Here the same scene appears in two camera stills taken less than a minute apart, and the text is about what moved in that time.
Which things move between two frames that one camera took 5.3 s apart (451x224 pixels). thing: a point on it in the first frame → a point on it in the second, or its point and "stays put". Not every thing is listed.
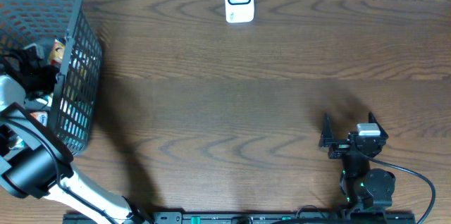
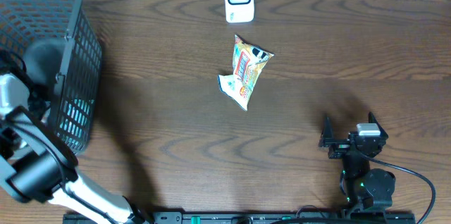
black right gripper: (326, 139) stays put
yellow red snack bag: (57, 53) → (248, 60)
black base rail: (306, 218) stays put
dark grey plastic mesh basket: (47, 9) stays put
